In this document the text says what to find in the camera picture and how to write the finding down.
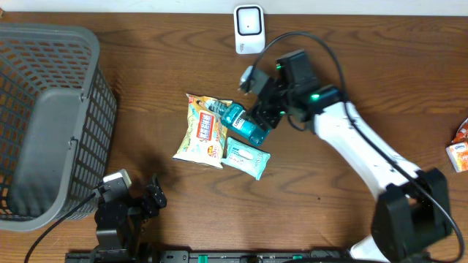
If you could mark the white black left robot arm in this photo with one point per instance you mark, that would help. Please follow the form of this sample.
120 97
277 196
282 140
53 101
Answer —
120 217

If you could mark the white barcode scanner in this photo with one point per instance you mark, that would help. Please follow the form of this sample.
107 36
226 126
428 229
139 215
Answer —
249 29

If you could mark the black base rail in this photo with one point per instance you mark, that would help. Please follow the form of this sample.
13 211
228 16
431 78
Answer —
332 255

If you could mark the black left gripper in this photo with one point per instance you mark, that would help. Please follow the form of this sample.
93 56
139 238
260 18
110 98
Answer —
151 206

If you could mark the light blue wet wipes pack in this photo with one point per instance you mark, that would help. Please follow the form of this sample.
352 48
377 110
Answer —
245 158

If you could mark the small orange white tissue pack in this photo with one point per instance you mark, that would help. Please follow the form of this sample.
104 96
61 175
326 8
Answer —
457 154

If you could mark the yellow chips snack bag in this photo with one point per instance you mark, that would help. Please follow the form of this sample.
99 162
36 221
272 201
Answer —
205 136

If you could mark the blue mouthwash bottle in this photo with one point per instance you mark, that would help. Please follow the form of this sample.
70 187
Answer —
232 117

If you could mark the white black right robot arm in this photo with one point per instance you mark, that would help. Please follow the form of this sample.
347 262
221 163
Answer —
412 206

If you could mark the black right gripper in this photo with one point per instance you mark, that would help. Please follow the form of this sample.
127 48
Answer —
262 115

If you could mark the brown Top chocolate bar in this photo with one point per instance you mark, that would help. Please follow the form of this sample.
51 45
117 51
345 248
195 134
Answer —
461 134

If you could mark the grey plastic mesh basket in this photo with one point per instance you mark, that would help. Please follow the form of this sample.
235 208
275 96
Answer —
57 119

